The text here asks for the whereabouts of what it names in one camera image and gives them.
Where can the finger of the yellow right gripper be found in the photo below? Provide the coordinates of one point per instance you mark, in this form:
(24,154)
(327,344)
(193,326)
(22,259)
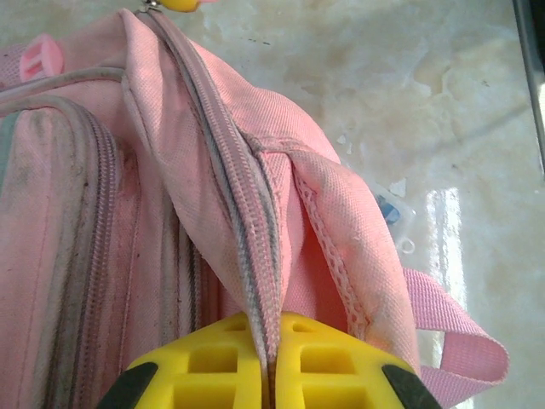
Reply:
(181,4)

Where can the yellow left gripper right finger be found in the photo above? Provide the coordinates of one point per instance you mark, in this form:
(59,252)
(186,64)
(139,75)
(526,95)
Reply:
(340,375)

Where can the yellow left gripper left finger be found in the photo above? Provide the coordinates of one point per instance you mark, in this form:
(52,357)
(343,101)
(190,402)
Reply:
(204,375)

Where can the pink school backpack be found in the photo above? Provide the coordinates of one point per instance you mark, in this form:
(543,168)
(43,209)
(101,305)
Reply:
(213,128)

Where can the clear packet with blue supplies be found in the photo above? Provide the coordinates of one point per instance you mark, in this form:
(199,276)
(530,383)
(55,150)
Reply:
(394,213)

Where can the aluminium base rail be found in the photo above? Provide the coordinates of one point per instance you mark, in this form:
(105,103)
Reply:
(532,64)

